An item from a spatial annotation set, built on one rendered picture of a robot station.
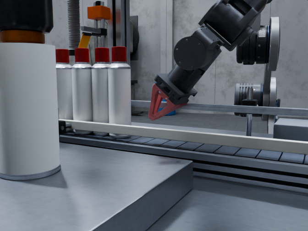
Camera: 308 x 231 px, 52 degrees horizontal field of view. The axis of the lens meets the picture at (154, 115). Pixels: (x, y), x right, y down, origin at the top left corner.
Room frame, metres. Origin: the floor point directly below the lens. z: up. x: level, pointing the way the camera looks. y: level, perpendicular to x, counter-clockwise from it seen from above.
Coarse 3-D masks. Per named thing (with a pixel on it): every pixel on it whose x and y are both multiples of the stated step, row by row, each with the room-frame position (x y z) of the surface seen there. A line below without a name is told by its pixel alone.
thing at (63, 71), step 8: (56, 56) 0.78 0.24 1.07; (64, 56) 0.78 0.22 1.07; (56, 64) 0.78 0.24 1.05; (64, 64) 0.78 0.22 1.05; (56, 72) 0.77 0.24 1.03; (64, 72) 0.77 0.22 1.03; (64, 80) 0.77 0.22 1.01; (64, 88) 0.77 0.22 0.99; (64, 96) 0.77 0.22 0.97; (64, 104) 0.77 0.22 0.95; (72, 104) 0.79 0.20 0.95; (64, 112) 0.77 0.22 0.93; (72, 112) 0.79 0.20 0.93
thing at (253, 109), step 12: (180, 108) 0.69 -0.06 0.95; (192, 108) 0.67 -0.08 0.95; (204, 108) 0.66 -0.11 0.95; (216, 108) 0.65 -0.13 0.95; (228, 108) 0.64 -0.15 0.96; (240, 108) 0.63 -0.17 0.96; (252, 108) 0.62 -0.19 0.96; (264, 108) 0.61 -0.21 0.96; (276, 108) 0.60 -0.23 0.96; (288, 108) 0.59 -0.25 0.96; (300, 108) 0.58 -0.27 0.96
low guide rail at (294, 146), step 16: (80, 128) 0.72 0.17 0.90; (96, 128) 0.70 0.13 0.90; (112, 128) 0.68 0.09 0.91; (128, 128) 0.66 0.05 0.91; (144, 128) 0.64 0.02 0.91; (160, 128) 0.63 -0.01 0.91; (224, 144) 0.56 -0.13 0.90; (240, 144) 0.55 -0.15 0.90; (256, 144) 0.54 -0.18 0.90; (272, 144) 0.53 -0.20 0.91; (288, 144) 0.51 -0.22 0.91; (304, 144) 0.50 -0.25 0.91
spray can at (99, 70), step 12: (96, 48) 0.74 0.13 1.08; (108, 48) 0.75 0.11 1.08; (96, 60) 0.74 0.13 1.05; (108, 60) 0.74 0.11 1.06; (96, 72) 0.73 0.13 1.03; (96, 84) 0.73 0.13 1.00; (96, 96) 0.73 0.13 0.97; (108, 96) 0.73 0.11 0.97; (96, 108) 0.73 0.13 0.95; (108, 108) 0.73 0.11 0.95; (96, 120) 0.73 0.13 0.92; (108, 120) 0.73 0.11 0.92; (96, 132) 0.73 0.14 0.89
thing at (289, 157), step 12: (72, 132) 0.77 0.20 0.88; (144, 144) 0.65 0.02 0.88; (156, 144) 0.64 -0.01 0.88; (168, 144) 0.64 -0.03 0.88; (180, 144) 0.64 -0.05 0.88; (192, 144) 0.64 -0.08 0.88; (204, 144) 0.64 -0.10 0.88; (240, 156) 0.55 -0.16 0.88; (252, 156) 0.55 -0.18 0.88; (264, 156) 0.55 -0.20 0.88; (276, 156) 0.55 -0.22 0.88; (288, 156) 0.55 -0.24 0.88; (300, 156) 0.55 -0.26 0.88
